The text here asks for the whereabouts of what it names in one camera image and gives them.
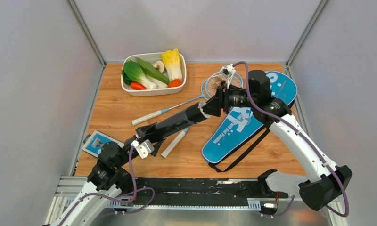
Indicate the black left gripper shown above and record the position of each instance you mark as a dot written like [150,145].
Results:
[143,129]

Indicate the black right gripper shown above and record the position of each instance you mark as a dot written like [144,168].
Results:
[220,100]

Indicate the blue racket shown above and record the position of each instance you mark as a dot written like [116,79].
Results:
[163,111]
[176,140]

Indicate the white shuttlecock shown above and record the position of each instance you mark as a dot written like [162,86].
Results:
[201,107]

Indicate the black shuttlecock tube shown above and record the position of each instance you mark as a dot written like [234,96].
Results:
[185,118]

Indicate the blue racket bag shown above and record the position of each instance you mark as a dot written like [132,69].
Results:
[240,126]

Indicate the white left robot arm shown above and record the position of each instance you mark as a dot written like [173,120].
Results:
[112,178]

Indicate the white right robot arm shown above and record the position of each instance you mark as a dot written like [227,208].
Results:
[324,180]

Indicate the red pepper toy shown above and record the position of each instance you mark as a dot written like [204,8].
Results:
[137,86]

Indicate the orange carrot toy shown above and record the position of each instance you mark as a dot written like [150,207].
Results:
[174,83]

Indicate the blue book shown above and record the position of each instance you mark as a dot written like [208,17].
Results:
[94,142]

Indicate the green bok choy toy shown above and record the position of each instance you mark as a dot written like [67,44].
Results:
[132,71]

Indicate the yellow cabbage toy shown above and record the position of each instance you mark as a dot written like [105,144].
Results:
[172,62]

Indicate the green leaf vegetable toy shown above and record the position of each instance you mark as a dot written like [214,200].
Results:
[151,71]

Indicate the beige mushroom toy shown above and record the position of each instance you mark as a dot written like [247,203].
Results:
[159,65]

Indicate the white rectangular tray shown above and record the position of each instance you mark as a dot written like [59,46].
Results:
[162,89]

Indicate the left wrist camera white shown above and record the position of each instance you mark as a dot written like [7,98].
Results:
[144,149]

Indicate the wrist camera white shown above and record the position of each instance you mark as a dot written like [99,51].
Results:
[228,71]
[144,149]

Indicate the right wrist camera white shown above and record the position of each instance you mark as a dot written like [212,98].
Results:
[228,71]

